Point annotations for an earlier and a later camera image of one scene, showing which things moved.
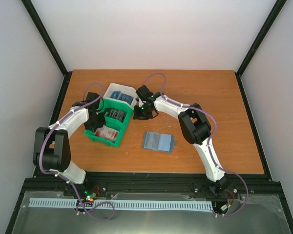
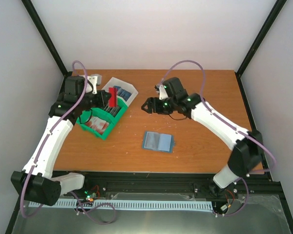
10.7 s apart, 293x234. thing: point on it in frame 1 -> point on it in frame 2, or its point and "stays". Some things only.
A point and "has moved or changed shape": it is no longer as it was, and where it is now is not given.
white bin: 127,90 has moved or changed shape
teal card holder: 160,142 stays
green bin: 120,127 has moved or changed shape
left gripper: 101,122 -> 103,102
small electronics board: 89,196 stays
